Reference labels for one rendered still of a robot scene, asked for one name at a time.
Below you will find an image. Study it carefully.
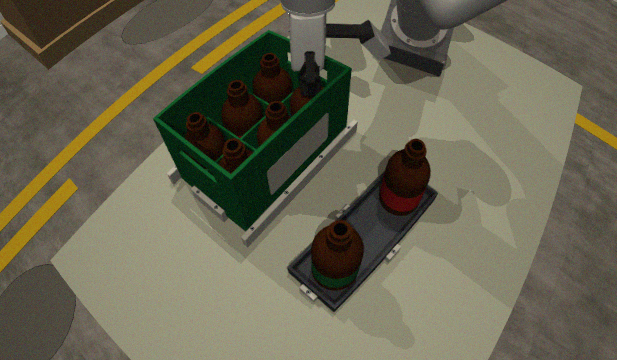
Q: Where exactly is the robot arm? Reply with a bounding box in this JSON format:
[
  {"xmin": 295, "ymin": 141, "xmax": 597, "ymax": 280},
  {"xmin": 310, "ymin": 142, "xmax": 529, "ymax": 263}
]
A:
[{"xmin": 281, "ymin": 0, "xmax": 507, "ymax": 61}]

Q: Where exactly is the green plastic crate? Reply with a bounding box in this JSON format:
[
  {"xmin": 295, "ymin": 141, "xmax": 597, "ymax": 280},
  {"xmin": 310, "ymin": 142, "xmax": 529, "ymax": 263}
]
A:
[{"xmin": 153, "ymin": 39, "xmax": 349, "ymax": 231}]

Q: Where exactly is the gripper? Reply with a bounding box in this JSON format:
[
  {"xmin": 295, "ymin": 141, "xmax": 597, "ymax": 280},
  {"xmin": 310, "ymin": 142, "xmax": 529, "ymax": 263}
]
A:
[{"xmin": 281, "ymin": 3, "xmax": 335, "ymax": 96}]

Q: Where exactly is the brown bottle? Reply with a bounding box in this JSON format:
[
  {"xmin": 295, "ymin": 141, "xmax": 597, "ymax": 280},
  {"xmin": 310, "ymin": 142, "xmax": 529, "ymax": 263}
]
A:
[
  {"xmin": 253, "ymin": 53, "xmax": 293, "ymax": 103},
  {"xmin": 311, "ymin": 220, "xmax": 364, "ymax": 291},
  {"xmin": 221, "ymin": 80, "xmax": 264, "ymax": 138},
  {"xmin": 219, "ymin": 138, "xmax": 253, "ymax": 174},
  {"xmin": 257, "ymin": 101, "xmax": 291, "ymax": 148},
  {"xmin": 184, "ymin": 112, "xmax": 225, "ymax": 162},
  {"xmin": 379, "ymin": 139, "xmax": 431, "ymax": 216},
  {"xmin": 290, "ymin": 86, "xmax": 314, "ymax": 117}
]

